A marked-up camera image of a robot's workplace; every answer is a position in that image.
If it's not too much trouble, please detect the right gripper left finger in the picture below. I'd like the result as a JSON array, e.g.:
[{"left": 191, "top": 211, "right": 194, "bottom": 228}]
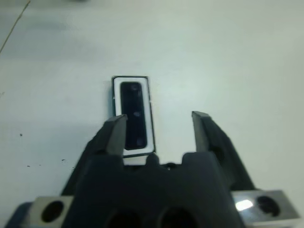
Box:
[{"left": 62, "top": 114, "right": 129, "bottom": 196}]

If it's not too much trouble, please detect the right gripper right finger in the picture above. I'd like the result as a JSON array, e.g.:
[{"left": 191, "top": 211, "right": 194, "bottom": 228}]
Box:
[{"left": 191, "top": 110, "right": 257, "bottom": 191}]

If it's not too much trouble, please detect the black box base white lining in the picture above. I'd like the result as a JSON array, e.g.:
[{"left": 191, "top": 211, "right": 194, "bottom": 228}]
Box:
[{"left": 111, "top": 75, "right": 157, "bottom": 166}]

